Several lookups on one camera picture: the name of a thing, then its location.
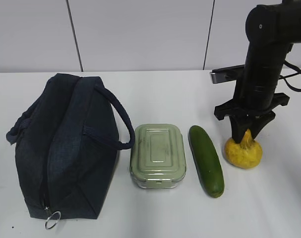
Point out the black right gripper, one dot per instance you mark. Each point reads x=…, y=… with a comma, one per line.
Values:
x=255, y=95

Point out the yellow gourd squash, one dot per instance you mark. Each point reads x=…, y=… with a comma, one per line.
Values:
x=246, y=155

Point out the green cucumber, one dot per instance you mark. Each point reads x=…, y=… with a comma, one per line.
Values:
x=207, y=161

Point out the green lidded lunch box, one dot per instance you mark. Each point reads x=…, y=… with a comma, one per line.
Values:
x=157, y=159

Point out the navy blue lunch bag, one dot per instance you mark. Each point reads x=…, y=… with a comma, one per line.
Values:
x=66, y=147

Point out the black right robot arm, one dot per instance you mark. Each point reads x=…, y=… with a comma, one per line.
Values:
x=271, y=30

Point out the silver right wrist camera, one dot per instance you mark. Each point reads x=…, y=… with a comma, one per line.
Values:
x=226, y=74

